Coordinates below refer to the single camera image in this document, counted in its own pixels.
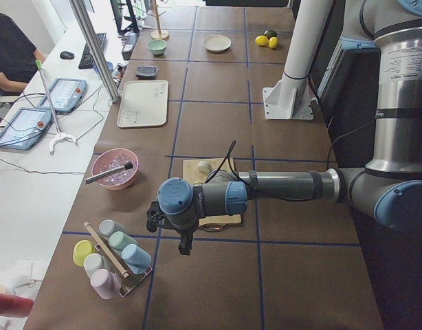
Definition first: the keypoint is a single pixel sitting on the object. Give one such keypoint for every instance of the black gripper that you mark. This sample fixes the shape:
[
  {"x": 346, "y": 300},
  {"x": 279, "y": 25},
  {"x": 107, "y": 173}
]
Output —
[{"x": 185, "y": 232}]

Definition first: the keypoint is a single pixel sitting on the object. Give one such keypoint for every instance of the white steamed bun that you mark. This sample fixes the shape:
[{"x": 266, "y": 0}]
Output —
[{"x": 204, "y": 167}]

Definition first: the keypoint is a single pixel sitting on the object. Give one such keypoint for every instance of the beige round plate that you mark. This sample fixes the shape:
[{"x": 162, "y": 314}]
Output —
[{"x": 216, "y": 43}]

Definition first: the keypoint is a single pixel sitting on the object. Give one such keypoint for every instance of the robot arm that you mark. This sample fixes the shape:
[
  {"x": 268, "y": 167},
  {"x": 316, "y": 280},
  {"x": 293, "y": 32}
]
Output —
[{"x": 388, "y": 188}]

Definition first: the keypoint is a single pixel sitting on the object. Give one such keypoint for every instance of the white bear tray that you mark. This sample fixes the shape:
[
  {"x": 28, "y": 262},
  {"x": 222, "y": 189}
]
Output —
[{"x": 144, "y": 103}]

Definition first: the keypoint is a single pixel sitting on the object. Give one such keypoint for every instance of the blue cup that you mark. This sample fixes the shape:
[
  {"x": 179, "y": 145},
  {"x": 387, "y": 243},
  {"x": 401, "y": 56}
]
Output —
[{"x": 137, "y": 259}]

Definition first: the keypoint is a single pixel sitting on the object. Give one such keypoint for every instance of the white cup rack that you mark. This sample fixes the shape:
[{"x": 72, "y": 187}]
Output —
[{"x": 129, "y": 280}]

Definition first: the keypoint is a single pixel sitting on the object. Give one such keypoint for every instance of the green cup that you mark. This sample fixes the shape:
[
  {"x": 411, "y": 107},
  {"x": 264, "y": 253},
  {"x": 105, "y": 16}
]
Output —
[{"x": 119, "y": 240}]

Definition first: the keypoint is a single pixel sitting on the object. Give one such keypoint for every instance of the wooden cutting board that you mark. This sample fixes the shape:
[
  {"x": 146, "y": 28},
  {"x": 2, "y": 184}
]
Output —
[{"x": 216, "y": 218}]

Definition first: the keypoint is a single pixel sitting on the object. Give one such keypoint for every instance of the grey-blue cup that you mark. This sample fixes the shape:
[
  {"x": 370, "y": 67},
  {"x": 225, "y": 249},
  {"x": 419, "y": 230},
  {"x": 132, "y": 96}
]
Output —
[{"x": 108, "y": 226}]

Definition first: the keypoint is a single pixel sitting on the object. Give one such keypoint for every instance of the pink cup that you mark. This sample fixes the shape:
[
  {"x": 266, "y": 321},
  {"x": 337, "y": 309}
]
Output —
[{"x": 105, "y": 283}]

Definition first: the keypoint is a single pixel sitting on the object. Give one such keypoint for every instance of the white-grey cup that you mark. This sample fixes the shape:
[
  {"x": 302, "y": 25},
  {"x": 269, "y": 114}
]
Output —
[{"x": 94, "y": 262}]

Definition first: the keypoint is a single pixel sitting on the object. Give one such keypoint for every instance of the yellow cup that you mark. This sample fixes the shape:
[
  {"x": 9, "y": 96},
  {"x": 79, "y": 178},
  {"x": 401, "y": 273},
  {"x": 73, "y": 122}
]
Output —
[{"x": 82, "y": 250}]

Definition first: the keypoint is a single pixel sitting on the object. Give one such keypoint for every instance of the red bottle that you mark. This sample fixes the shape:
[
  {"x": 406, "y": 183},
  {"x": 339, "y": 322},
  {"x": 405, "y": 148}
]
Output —
[{"x": 15, "y": 306}]

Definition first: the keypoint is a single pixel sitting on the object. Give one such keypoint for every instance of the grey folded cloth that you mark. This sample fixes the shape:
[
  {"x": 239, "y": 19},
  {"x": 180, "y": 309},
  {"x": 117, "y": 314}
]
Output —
[{"x": 146, "y": 72}]

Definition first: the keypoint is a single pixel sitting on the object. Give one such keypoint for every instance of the far teach pendant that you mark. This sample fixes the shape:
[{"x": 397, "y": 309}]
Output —
[{"x": 66, "y": 93}]

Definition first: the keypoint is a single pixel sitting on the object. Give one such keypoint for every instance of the teach pendant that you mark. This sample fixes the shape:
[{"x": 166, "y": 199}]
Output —
[
  {"x": 66, "y": 93},
  {"x": 25, "y": 129}
]

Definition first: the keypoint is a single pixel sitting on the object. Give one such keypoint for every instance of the near teach pendant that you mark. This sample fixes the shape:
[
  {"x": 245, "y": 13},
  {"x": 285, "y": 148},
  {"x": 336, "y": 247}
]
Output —
[{"x": 25, "y": 129}]

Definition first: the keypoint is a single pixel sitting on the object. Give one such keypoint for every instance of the green bowl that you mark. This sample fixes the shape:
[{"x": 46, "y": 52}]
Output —
[{"x": 157, "y": 47}]

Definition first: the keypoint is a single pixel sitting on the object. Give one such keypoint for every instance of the wooden mug tree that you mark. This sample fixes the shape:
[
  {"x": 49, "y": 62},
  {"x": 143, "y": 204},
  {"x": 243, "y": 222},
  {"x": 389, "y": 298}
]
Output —
[{"x": 159, "y": 33}]

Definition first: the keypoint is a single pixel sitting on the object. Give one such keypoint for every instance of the yellow lemon near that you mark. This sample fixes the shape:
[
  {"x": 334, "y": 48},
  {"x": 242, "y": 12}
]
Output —
[{"x": 262, "y": 41}]

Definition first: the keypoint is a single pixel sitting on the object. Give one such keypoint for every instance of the yellow lemon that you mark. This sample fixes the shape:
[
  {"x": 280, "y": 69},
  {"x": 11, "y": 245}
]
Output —
[
  {"x": 262, "y": 41},
  {"x": 273, "y": 42}
]

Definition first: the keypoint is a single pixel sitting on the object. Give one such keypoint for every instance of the yellow lemon far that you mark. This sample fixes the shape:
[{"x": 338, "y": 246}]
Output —
[{"x": 273, "y": 42}]

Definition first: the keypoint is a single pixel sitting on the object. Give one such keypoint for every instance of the black computer mouse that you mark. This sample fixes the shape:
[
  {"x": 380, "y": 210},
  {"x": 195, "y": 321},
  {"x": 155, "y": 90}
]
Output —
[{"x": 66, "y": 55}]

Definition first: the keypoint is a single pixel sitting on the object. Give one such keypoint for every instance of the dark green avocado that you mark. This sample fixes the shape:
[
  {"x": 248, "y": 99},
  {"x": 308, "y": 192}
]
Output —
[{"x": 270, "y": 33}]

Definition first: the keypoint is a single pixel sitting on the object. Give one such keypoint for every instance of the white reacher grabber tool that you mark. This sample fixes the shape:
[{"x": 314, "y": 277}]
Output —
[{"x": 60, "y": 136}]

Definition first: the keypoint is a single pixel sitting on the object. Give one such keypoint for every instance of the black monitor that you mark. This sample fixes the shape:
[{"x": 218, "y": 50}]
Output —
[{"x": 124, "y": 16}]

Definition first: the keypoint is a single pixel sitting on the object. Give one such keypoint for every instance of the seated person black shirt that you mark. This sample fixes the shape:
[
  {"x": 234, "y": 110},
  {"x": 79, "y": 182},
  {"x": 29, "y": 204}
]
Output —
[{"x": 18, "y": 56}]

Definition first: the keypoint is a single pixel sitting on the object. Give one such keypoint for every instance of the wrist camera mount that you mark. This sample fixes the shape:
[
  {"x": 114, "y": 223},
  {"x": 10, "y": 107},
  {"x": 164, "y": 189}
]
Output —
[{"x": 156, "y": 218}]

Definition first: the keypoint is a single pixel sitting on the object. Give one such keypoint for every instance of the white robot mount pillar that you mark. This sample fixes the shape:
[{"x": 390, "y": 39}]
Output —
[{"x": 289, "y": 99}]

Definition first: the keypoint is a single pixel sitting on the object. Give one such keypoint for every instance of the aluminium frame post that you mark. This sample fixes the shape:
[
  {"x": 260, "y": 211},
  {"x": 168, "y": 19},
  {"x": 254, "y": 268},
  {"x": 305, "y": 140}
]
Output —
[{"x": 89, "y": 34}]

